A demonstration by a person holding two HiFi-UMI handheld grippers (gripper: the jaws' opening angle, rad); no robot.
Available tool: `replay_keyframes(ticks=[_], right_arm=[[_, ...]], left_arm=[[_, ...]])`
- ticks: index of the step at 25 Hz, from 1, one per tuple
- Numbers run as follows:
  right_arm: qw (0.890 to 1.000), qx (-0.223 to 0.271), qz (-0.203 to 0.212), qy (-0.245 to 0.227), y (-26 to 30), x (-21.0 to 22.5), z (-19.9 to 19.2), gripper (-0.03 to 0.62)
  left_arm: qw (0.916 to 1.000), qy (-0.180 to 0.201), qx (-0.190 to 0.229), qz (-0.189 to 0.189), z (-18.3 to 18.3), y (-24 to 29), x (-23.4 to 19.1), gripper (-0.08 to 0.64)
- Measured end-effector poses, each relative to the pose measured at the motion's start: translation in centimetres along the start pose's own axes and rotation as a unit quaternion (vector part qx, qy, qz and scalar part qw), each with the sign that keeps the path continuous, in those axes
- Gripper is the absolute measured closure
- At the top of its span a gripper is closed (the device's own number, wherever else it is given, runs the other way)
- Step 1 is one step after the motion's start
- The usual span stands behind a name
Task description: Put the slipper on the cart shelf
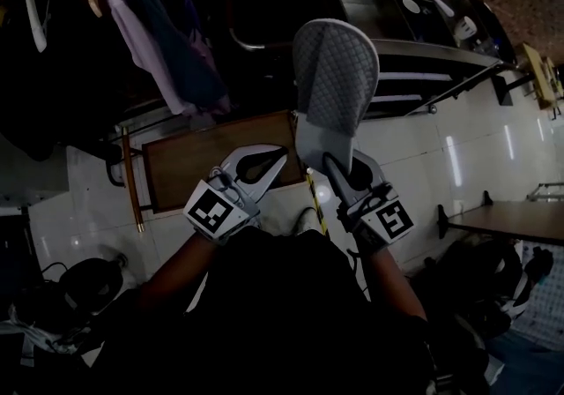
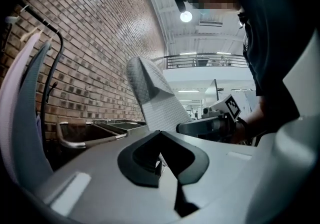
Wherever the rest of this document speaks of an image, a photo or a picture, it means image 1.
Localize white clothes hanger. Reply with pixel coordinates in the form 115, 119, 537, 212
24, 0, 56, 53

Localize black round bag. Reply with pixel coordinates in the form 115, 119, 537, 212
59, 257, 125, 313

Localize person's black clothing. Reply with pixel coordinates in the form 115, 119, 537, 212
83, 225, 490, 395

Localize dotted white mat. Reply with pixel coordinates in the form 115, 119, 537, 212
515, 242, 564, 350

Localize black metal rack frame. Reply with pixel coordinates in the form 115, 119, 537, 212
105, 119, 146, 190

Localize yellow black floor tape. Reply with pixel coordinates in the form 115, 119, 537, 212
305, 168, 330, 235

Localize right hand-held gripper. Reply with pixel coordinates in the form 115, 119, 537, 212
322, 148, 417, 254

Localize brown table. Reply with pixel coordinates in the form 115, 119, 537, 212
437, 190, 564, 247

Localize purple hanging garment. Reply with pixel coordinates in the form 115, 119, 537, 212
85, 0, 233, 116

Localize white cup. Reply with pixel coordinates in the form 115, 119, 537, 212
453, 16, 479, 41

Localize black metal bracket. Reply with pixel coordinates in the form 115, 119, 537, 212
492, 73, 530, 108

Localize grey white cloth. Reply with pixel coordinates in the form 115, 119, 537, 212
0, 302, 93, 368

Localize black backpack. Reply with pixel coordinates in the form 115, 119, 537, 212
434, 238, 554, 337

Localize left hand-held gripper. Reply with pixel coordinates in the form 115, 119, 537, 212
182, 143, 291, 247

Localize grey quilted slipper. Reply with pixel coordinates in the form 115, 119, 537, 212
292, 18, 381, 176

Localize long white utensil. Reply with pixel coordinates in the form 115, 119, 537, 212
425, 0, 455, 19

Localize metal shelf rack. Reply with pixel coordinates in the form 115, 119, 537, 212
226, 0, 523, 121

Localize yellow wooden frame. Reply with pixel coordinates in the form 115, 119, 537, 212
522, 42, 564, 112

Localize person's right forearm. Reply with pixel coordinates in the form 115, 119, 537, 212
367, 247, 428, 324

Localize black hanging garments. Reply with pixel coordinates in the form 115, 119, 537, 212
0, 0, 168, 160

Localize person's left forearm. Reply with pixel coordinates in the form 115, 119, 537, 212
138, 232, 221, 315

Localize metal wire rack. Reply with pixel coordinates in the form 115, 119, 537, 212
526, 181, 564, 203

